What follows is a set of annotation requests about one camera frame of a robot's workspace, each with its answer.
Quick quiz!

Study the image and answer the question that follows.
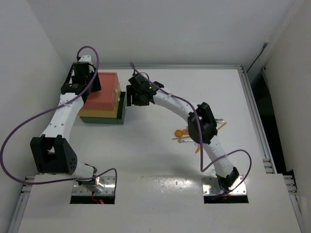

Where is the black wall cable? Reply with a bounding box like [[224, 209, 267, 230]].
[[246, 40, 269, 73]]

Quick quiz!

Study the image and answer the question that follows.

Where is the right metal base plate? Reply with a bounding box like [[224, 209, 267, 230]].
[[202, 176, 247, 197]]

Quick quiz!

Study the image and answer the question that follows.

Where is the green bottom drawer box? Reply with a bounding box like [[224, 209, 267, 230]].
[[80, 92, 126, 125]]

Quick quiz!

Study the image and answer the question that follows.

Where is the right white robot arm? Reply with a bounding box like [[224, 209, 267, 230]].
[[126, 73, 239, 192]]

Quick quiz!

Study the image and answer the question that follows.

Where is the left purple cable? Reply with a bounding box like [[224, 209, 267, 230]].
[[0, 45, 118, 185]]

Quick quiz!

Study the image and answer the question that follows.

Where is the orange plastic knife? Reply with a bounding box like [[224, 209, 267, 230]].
[[195, 144, 201, 153]]

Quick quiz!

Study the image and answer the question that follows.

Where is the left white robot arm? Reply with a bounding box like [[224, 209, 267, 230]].
[[30, 55, 101, 193]]

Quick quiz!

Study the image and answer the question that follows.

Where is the silver metal spoon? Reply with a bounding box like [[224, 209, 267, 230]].
[[177, 139, 194, 143]]

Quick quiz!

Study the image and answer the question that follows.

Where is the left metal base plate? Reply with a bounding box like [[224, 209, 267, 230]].
[[72, 176, 116, 197]]

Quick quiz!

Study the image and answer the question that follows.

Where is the orange plastic spoon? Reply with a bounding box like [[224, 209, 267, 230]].
[[174, 130, 189, 137]]

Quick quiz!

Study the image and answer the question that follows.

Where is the metal base plate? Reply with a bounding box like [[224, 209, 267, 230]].
[[72, 176, 116, 197], [202, 176, 247, 197]]

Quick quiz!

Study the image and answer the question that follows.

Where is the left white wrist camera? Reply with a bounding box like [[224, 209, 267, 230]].
[[78, 55, 93, 64]]

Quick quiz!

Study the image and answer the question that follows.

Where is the silver metal fork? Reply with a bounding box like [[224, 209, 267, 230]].
[[215, 118, 225, 124]]

